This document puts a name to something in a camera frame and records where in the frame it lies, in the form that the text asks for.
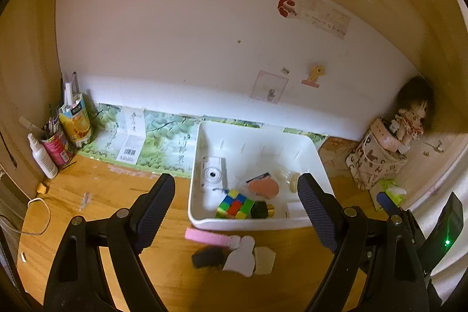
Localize dark green small object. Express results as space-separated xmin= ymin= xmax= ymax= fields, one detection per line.
xmin=250 ymin=200 xmax=276 ymax=219

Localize white plastic bin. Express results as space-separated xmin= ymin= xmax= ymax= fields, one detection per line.
xmin=187 ymin=120 xmax=336 ymax=230

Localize white cable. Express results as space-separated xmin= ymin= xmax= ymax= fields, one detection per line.
xmin=0 ymin=197 xmax=51 ymax=236

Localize white spray bottle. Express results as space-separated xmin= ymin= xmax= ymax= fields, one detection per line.
xmin=27 ymin=133 xmax=59 ymax=179

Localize green printed poster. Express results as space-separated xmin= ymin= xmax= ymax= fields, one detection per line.
xmin=78 ymin=102 xmax=330 ymax=177

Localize pink tube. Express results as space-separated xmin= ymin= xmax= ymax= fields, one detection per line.
xmin=185 ymin=227 xmax=240 ymax=247

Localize metal cabinet hooks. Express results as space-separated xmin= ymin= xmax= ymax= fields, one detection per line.
xmin=424 ymin=140 xmax=445 ymax=154

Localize red wall sticker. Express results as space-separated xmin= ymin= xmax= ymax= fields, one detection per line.
xmin=277 ymin=0 xmax=298 ymax=17

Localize white compact camera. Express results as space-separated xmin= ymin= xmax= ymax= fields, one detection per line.
xmin=200 ymin=156 xmax=228 ymax=190

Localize small drawing paper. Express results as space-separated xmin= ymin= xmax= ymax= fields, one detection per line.
xmin=250 ymin=70 xmax=289 ymax=102

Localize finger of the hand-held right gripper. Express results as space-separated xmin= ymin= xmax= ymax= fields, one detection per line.
xmin=376 ymin=191 xmax=426 ymax=243

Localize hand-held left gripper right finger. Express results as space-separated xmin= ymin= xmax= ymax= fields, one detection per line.
xmin=297 ymin=172 xmax=431 ymax=312

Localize multicoloured puzzle cube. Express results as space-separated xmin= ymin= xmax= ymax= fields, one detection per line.
xmin=216 ymin=189 xmax=254 ymax=220

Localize small cream bottle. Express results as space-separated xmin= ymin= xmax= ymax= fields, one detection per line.
xmin=280 ymin=169 xmax=301 ymax=193

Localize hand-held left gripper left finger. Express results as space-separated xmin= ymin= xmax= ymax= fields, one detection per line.
xmin=44 ymin=173 xmax=176 ymax=312

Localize black small case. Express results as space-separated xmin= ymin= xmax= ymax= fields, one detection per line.
xmin=191 ymin=246 xmax=227 ymax=269

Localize pale paper wall note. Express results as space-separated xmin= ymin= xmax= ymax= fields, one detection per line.
xmin=281 ymin=0 xmax=352 ymax=39

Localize white curtain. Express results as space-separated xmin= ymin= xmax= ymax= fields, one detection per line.
xmin=413 ymin=0 xmax=468 ymax=301

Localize beige square sponge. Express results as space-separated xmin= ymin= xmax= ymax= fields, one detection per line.
xmin=253 ymin=246 xmax=276 ymax=275

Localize printed fabric bag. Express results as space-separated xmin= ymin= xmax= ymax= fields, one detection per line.
xmin=345 ymin=118 xmax=408 ymax=190

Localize pink can pen holder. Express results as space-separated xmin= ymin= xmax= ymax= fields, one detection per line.
xmin=39 ymin=129 xmax=74 ymax=168

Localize green tissue pack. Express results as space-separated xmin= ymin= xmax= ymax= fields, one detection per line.
xmin=376 ymin=178 xmax=407 ymax=205

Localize yellow wall sticker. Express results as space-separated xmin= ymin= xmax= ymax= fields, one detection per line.
xmin=302 ymin=64 xmax=325 ymax=89

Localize brown-haired doll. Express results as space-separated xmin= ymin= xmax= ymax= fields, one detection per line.
xmin=389 ymin=77 xmax=436 ymax=146

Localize white plastic bottle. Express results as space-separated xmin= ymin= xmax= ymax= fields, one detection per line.
xmin=223 ymin=236 xmax=257 ymax=276

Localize yellow juice carton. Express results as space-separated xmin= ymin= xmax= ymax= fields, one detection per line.
xmin=58 ymin=94 xmax=92 ymax=146

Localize pink box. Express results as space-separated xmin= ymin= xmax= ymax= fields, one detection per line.
xmin=371 ymin=118 xmax=401 ymax=152

